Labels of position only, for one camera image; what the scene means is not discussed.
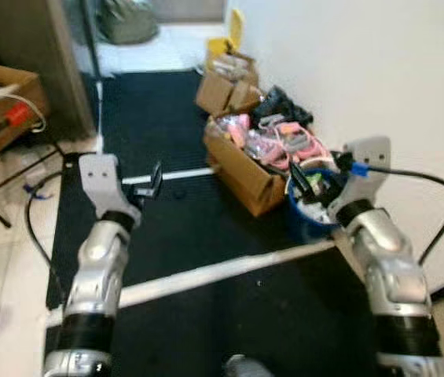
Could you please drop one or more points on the black crumpled bag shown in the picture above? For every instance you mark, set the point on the black crumpled bag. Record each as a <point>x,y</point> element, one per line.
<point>280,106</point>

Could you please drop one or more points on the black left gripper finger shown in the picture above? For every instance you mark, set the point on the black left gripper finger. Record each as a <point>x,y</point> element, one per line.
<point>157,179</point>

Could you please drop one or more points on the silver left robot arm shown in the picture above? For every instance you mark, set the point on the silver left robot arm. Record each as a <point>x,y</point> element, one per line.
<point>96,275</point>

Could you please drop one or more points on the black floor mat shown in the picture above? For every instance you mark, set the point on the black floor mat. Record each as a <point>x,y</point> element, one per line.
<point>182,228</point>

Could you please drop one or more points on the blue rubbish bin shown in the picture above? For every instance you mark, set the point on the blue rubbish bin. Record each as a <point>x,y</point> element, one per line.
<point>308,224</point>

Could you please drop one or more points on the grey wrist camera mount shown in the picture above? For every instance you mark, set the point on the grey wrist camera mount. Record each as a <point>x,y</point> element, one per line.
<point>104,184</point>
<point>367,169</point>

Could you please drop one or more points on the small open cardboard box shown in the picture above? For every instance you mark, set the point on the small open cardboard box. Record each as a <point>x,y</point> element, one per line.
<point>225,90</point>

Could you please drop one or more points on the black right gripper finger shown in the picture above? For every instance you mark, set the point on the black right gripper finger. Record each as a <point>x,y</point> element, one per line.
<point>300,181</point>

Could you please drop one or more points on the cardboard box with pink items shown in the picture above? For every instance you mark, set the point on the cardboard box with pink items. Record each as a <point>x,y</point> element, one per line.
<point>245,177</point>

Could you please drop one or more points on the cardboard box with red label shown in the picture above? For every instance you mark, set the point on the cardboard box with red label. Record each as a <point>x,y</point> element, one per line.
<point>1,118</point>

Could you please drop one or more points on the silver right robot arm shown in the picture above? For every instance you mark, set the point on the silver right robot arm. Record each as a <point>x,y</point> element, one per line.
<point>390,275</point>

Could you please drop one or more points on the olive green bag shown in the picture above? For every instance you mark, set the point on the olive green bag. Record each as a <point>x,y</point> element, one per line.
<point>127,20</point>

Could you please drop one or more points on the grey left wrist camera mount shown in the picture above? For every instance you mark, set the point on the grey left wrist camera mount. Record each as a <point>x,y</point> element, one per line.
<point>104,184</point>

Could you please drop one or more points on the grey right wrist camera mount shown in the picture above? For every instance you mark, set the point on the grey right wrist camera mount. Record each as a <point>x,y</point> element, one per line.
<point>367,169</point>

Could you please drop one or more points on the grey robot foot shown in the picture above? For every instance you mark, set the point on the grey robot foot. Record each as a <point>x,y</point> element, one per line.
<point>247,367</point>

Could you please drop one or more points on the yellow plastic sign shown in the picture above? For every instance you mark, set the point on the yellow plastic sign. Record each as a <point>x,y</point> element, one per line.
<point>225,39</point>

